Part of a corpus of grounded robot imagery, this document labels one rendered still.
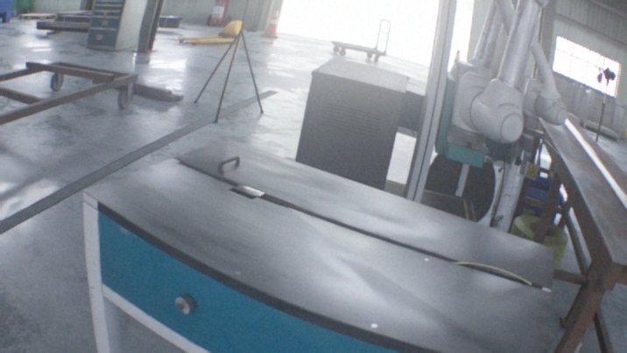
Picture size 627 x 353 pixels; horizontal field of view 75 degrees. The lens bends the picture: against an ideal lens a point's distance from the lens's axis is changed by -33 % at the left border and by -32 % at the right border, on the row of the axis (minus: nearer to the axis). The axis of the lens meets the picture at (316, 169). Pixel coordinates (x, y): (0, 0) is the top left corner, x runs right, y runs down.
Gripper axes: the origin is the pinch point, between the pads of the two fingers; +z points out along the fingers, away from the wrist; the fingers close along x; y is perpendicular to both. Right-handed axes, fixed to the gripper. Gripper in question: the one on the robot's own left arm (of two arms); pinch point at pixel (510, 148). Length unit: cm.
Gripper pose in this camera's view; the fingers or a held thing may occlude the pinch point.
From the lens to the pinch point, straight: 254.5
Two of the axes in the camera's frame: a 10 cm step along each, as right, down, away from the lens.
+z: -1.9, 9.3, 3.1
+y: 9.7, 2.3, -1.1
